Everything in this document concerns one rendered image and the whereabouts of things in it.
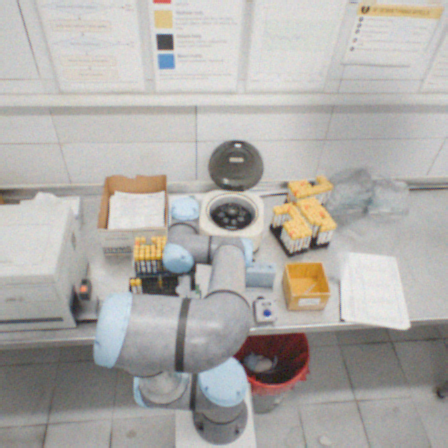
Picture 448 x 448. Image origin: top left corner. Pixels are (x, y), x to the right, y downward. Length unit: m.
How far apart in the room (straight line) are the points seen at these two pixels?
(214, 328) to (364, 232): 1.22
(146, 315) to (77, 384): 1.71
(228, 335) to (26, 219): 0.87
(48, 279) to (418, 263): 1.31
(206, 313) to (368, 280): 1.03
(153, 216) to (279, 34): 0.79
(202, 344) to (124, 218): 1.05
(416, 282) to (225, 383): 0.91
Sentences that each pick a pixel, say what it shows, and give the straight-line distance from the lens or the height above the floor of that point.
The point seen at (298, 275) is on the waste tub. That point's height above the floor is 0.90.
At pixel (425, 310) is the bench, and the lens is 1.63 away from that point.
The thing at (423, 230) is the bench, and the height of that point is 0.87.
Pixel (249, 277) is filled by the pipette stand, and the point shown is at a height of 0.94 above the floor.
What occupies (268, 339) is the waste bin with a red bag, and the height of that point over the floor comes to 0.27.
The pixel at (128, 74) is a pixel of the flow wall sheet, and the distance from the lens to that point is 1.50.
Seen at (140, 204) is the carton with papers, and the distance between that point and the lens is 1.67.
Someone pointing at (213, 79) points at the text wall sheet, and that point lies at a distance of 1.50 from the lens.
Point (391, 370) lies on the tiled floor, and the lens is 2.50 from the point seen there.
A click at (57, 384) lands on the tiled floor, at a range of 2.37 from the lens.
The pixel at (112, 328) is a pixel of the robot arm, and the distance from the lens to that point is 0.65.
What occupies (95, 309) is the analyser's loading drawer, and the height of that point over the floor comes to 0.95.
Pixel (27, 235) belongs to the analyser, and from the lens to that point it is 1.33.
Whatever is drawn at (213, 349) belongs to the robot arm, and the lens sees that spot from 0.64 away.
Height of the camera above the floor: 2.10
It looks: 46 degrees down
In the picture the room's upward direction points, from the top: 4 degrees clockwise
